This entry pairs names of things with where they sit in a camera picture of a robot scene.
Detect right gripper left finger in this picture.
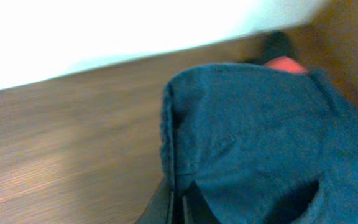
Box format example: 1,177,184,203
135,178,175,224

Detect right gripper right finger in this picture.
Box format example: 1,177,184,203
182,182,220,224

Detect navy blue shorts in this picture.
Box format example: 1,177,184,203
160,64,358,223

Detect red printed t-shirt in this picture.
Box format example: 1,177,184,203
264,56,308,74

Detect black garment under pile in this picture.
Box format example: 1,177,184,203
243,31,298,65

